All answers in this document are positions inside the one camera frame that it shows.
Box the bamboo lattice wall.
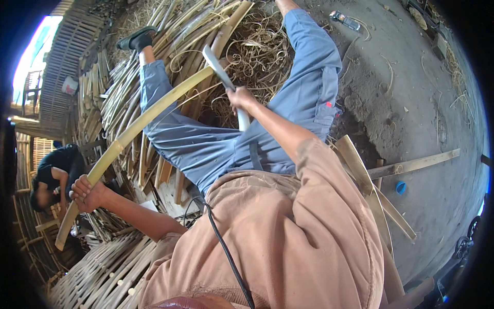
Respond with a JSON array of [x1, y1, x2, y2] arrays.
[[39, 0, 112, 134]]

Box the flat wooden plank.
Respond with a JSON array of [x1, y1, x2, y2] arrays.
[[367, 148, 461, 181]]

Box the wide curved bamboo piece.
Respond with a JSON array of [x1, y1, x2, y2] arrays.
[[334, 135, 395, 257]]

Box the white bucket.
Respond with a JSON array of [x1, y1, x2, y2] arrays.
[[61, 76, 79, 96]]

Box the pile of split bamboo slats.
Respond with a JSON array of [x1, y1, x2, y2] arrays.
[[75, 0, 255, 205]]

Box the person's body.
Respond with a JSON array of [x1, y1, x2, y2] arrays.
[[138, 138, 386, 309]]

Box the person's legs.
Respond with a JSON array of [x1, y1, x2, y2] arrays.
[[116, 0, 343, 197]]

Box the heap of bamboo shavings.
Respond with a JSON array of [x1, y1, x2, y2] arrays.
[[201, 6, 296, 128]]

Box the clear plastic bottle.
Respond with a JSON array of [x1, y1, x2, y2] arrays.
[[329, 10, 361, 32]]

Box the pale wooden board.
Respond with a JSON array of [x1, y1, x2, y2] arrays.
[[133, 176, 201, 219]]

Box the person's right hand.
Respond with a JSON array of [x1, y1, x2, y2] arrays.
[[226, 86, 258, 116]]

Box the person's left hand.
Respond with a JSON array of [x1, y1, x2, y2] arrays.
[[69, 175, 108, 214]]

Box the thin bamboo strip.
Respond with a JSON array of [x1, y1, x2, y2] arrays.
[[374, 185, 418, 242]]

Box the machete with white handle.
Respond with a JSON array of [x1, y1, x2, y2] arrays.
[[202, 44, 251, 133]]

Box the black cable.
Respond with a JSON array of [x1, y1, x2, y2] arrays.
[[182, 196, 256, 309]]

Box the woven bamboo panel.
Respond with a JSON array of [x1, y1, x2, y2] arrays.
[[48, 226, 159, 309]]

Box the long curved bamboo strip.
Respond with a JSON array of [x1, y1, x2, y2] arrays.
[[55, 66, 216, 252]]

